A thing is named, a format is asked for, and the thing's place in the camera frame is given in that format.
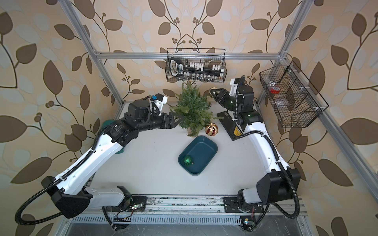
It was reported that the green glitter bauble ornament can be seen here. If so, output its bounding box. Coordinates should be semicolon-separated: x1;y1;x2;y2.
183;155;194;166

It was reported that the red item in basket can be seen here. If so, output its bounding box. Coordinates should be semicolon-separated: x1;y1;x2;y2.
267;82;281;95

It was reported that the red gold striped ornament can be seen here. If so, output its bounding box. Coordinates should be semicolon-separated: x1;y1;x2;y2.
205;123;219;137

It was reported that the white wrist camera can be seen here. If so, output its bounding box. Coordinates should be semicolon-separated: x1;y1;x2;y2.
229;75;246;98
150;93;168;115

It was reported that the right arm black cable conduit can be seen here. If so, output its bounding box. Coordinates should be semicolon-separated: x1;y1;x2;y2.
233;75;301;219

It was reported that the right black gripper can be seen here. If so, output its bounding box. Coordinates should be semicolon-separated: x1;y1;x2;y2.
212;88;243;115

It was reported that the black socket tool set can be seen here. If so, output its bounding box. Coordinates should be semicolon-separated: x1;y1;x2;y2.
167;58;226;77

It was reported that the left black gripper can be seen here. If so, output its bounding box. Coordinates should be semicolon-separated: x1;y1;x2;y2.
134;111;183;133

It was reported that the small green christmas tree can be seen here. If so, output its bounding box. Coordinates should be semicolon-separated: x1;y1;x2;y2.
170;81;218;137

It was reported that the right black wire basket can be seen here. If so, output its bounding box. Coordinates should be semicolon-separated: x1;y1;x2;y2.
259;61;329;128

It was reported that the back black wire basket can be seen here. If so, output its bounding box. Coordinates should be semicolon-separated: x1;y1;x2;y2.
164;47;227;83

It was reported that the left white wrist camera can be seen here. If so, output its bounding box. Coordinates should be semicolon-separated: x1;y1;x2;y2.
150;93;168;115

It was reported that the green plastic tool case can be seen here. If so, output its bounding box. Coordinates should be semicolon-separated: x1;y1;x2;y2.
101;120;127;154

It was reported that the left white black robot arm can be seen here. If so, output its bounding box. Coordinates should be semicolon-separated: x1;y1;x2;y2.
42;100;183;219

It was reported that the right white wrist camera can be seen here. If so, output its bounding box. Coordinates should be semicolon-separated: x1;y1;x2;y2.
229;75;246;98

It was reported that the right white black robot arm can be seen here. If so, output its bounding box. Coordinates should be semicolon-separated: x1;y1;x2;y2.
209;86;301;219

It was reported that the black wire basket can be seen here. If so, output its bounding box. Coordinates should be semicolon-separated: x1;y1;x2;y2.
259;61;329;128
164;47;227;83

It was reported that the black flat box yellow label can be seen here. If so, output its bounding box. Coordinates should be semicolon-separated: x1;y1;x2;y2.
217;111;242;141

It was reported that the teal plastic tray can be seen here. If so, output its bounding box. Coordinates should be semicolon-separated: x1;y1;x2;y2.
178;136;218;176

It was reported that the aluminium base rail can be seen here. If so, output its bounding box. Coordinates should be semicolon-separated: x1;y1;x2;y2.
63;194;308;225

